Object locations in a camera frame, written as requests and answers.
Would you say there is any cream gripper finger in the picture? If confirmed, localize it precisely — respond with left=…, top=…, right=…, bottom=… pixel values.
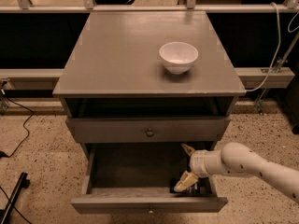
left=174, top=171, right=199, bottom=192
left=181, top=143, right=195, bottom=157

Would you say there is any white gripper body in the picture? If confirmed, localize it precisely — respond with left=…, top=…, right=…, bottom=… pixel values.
left=190, top=150, right=209, bottom=178

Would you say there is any blue rxbar blueberry wrapper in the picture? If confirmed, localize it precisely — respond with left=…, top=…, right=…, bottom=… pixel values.
left=170, top=178, right=211, bottom=195

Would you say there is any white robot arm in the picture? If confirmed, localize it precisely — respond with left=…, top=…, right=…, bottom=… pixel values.
left=174, top=142, right=299, bottom=203

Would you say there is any closed grey top drawer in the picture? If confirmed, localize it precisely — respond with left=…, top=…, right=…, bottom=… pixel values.
left=66, top=117, right=230, bottom=144

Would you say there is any round brass drawer knob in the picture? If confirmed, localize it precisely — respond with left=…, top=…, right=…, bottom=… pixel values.
left=146, top=128, right=154, bottom=137

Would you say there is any open grey middle drawer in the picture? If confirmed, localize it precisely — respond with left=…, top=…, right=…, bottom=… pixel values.
left=71, top=143, right=227, bottom=214

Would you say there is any grey wooden nightstand cabinet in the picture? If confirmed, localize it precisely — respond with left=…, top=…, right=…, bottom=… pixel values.
left=53, top=11, right=245, bottom=149

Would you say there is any white ceramic bowl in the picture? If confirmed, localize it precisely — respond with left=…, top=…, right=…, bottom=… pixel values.
left=159, top=42, right=199, bottom=75

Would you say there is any black metal stand leg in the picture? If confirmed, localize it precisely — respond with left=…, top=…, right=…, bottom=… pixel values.
left=0, top=173, right=30, bottom=224

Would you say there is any white cable on right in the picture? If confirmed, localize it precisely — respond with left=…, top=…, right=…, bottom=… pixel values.
left=245, top=2, right=282, bottom=93

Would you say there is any metal railing frame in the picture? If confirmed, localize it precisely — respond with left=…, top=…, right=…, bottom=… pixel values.
left=0, top=0, right=299, bottom=15

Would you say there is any black floor cable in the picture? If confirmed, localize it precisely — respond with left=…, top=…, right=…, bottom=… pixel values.
left=0, top=96, right=35, bottom=159

